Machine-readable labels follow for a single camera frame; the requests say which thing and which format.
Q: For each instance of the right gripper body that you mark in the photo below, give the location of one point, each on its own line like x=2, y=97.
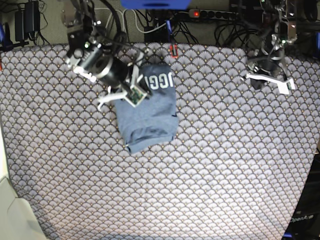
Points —
x=93, y=62

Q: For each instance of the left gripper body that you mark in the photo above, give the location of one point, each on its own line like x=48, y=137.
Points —
x=265, y=66

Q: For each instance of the blue T-shirt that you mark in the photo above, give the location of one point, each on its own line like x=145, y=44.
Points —
x=154, y=121

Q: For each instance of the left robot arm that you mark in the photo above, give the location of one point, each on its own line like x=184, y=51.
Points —
x=279, y=30

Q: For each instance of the blue plastic box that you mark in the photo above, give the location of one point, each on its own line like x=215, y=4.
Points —
x=155, y=4

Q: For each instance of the black power adapter bundle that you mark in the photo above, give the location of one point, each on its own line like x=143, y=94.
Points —
x=27, y=21

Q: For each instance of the red black clamp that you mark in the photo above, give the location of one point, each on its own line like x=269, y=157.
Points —
x=174, y=50

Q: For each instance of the black power strip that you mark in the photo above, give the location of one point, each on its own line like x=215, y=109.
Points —
x=206, y=15

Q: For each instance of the fan patterned table cloth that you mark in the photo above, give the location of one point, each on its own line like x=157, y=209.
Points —
x=235, y=170

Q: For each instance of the black OpenArm case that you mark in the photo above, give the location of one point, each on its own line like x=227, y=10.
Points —
x=305, y=222

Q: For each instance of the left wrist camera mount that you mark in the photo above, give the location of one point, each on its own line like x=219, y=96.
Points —
x=284, y=86

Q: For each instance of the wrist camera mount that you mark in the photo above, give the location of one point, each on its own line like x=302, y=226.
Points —
x=125, y=96
x=284, y=86

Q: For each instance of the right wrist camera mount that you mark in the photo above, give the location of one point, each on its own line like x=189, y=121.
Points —
x=125, y=96

